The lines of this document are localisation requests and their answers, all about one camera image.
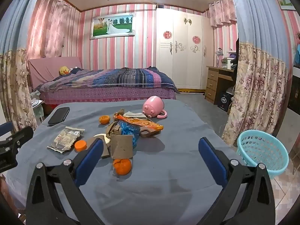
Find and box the silver snack wrapper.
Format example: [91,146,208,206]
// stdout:
[47,127,85,153]

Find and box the orange bottle cap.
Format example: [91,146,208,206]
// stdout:
[74,140,87,152]

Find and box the brown cardboard piece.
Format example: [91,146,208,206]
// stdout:
[110,135,133,160]

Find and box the brown paper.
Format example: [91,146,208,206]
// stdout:
[106,121,122,138]

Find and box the blue plastic bag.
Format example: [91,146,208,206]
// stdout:
[118,120,140,149]

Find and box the orange snack bag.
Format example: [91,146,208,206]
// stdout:
[114,114,164,131]

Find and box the beige cloth pouch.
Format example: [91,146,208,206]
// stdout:
[123,111,147,119]

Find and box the floral curtain left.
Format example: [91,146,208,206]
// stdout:
[1,0,37,132]

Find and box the floral curtain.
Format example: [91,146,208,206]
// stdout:
[1,0,37,132]
[222,0,289,146]

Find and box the light blue plastic basket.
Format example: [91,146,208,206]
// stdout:
[237,130,289,179]

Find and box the bed with striped quilt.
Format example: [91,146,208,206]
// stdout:
[28,57,178,106]

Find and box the yellow duck plush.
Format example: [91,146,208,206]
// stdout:
[59,66,70,76]

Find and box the floral curtain right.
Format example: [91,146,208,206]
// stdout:
[222,0,289,146]

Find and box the black box under desk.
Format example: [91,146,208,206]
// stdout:
[218,92,233,112]

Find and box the pink window curtain left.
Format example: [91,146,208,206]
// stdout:
[26,0,80,59]

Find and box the pink window curtain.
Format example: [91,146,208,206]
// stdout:
[26,0,80,59]
[208,0,237,27]

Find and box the wooden desk with drawers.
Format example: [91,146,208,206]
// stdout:
[205,66,234,105]

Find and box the pink pig mug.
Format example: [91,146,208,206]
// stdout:
[142,95,167,119]

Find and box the desk lamp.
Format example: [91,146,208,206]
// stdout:
[215,47,223,68]

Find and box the framed wedding photo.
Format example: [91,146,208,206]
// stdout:
[90,13,135,40]

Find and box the white wardrobe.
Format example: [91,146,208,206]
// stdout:
[156,8,214,90]

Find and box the pink window curtain right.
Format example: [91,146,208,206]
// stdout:
[208,0,237,27]

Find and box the small wall picture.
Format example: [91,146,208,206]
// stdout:
[278,0,296,11]

